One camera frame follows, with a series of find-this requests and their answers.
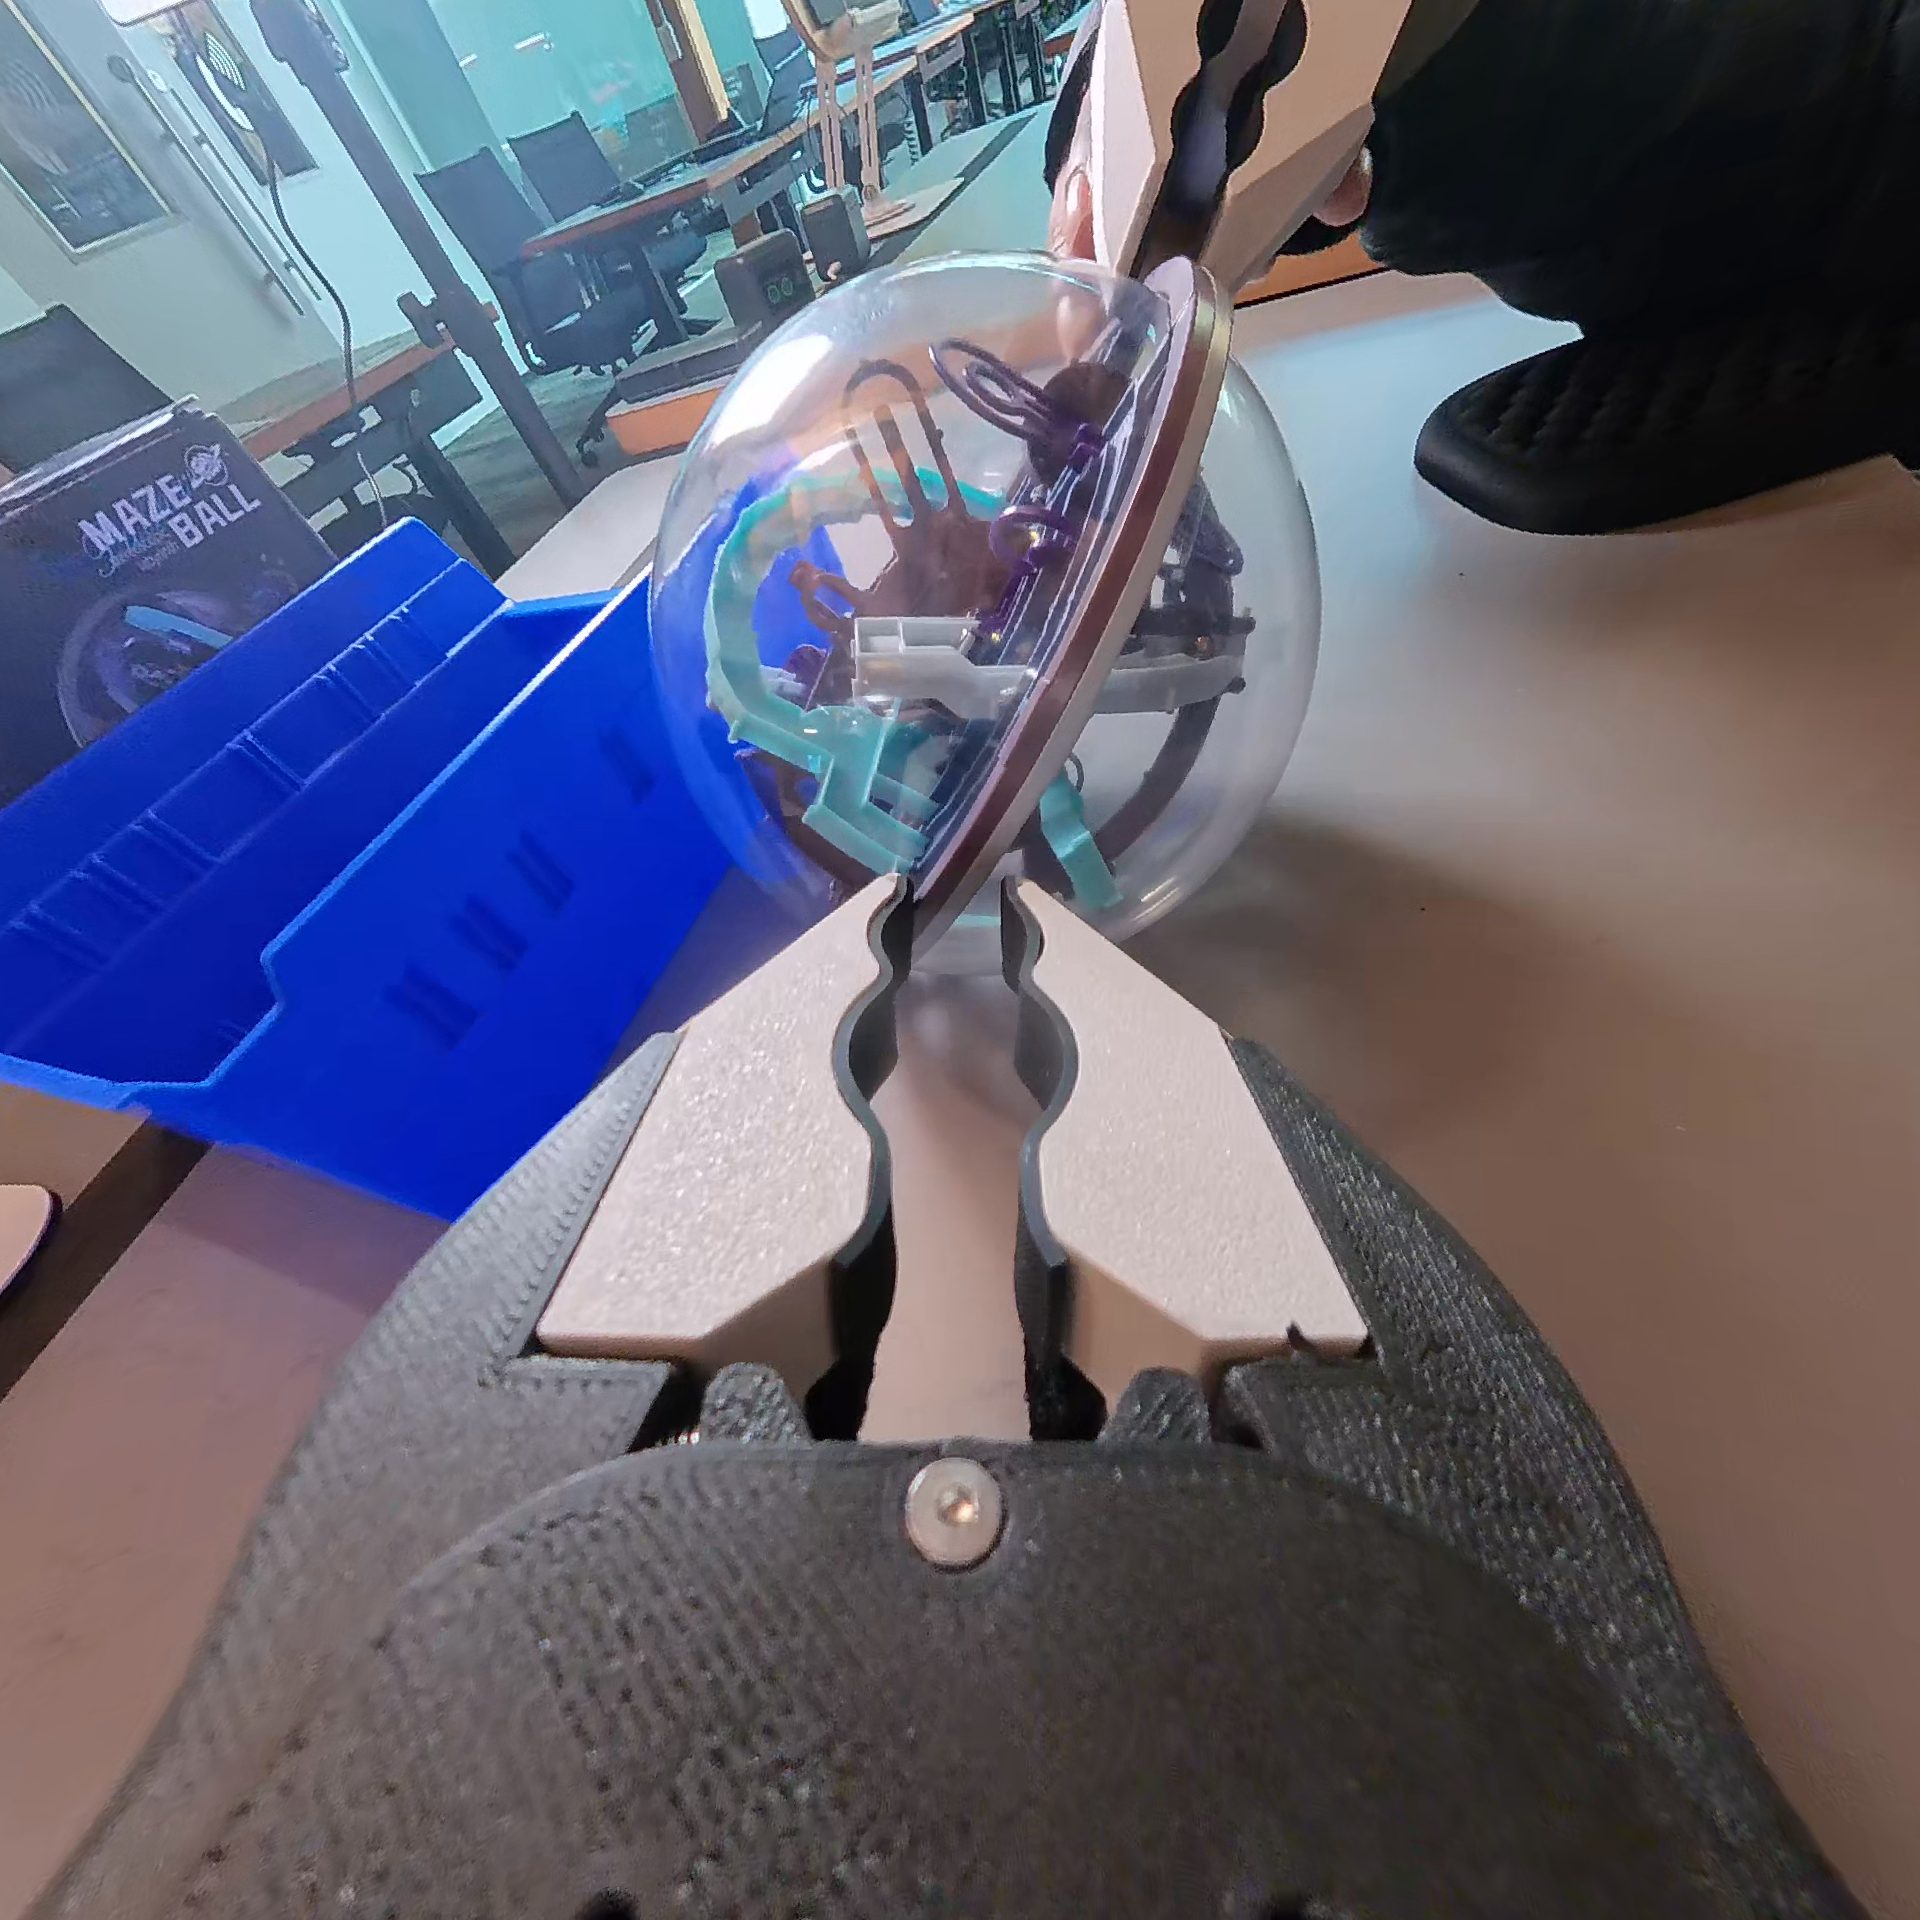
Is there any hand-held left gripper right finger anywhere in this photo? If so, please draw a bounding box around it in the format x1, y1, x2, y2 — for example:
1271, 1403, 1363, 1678
1006, 878, 1375, 1431

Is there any clear maze ball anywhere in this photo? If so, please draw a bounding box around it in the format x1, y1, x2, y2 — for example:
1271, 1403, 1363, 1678
650, 251, 1321, 976

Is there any blue plastic bin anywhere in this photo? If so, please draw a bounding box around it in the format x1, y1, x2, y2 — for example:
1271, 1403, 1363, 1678
0, 517, 842, 1225

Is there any framed wall picture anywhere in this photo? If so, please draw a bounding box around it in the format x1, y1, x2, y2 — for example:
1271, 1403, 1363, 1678
167, 0, 321, 185
0, 0, 177, 260

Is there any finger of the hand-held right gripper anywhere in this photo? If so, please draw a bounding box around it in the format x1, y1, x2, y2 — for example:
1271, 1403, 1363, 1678
1084, 0, 1210, 281
1176, 0, 1420, 296

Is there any black armrest pad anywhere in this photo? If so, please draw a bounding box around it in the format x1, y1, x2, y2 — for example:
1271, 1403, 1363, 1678
1412, 319, 1920, 536

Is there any person's right hand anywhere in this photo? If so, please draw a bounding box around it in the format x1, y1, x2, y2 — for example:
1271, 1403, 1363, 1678
1044, 111, 1113, 270

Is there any black metal pole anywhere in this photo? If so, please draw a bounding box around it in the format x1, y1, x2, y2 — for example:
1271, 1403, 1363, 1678
248, 0, 590, 511

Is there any wooden stand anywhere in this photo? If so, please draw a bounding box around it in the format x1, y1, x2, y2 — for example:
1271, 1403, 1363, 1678
780, 0, 982, 238

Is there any dark blue cardboard box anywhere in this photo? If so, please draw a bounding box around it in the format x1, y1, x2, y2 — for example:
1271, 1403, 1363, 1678
0, 398, 343, 812

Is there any person's right forearm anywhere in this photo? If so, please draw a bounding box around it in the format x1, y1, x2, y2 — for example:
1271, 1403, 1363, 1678
1358, 0, 1920, 327

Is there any black office chair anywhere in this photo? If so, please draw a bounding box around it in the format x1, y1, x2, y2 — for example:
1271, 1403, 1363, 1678
511, 111, 707, 376

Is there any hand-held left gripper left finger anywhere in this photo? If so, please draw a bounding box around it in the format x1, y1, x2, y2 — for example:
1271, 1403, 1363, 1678
532, 872, 905, 1407

